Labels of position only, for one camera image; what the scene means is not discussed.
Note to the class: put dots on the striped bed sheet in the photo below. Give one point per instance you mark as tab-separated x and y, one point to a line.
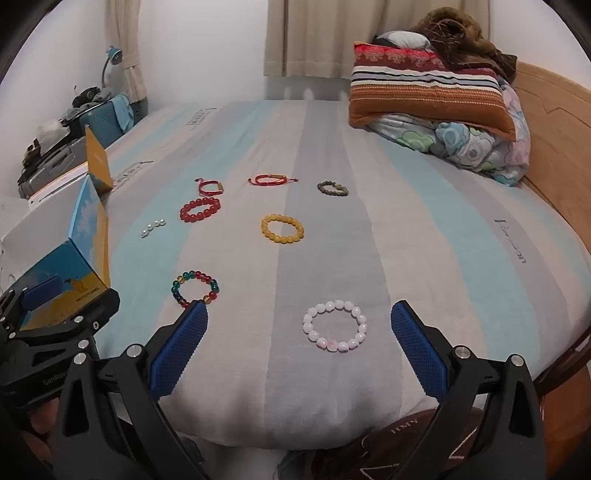
323	258

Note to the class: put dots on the blue desk lamp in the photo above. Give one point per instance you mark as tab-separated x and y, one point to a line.
113	56

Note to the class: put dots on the grey suitcase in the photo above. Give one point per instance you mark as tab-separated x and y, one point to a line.
55	161

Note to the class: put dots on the grey pillow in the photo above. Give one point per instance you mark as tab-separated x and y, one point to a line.
404	39

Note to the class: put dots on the light blue cloth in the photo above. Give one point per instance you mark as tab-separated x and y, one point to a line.
123	110

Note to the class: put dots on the black bag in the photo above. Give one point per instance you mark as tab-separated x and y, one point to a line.
87	94

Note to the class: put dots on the wooden headboard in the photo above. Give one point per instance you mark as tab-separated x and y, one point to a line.
554	138

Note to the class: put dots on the blue yellow cardboard box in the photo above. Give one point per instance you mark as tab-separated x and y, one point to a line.
78	258

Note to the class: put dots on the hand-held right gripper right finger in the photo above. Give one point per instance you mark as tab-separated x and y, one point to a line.
418	350

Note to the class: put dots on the tied beige curtain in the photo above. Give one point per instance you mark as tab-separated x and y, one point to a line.
127	41

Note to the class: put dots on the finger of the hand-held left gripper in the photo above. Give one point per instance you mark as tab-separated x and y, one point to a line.
99	311
41	291

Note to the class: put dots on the teal suitcase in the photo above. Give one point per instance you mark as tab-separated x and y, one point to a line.
101	120

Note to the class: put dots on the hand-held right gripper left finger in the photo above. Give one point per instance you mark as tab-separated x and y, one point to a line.
178	350

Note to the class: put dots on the white plastic bag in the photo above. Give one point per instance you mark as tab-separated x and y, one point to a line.
51	129

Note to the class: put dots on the striped red brown pillow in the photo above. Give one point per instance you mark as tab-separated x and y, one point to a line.
415	97

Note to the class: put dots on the beige window curtain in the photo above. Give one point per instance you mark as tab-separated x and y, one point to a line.
369	32

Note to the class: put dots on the floral quilt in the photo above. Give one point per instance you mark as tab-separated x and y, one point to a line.
461	138

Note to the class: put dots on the brown blanket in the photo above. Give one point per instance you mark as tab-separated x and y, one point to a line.
457	41

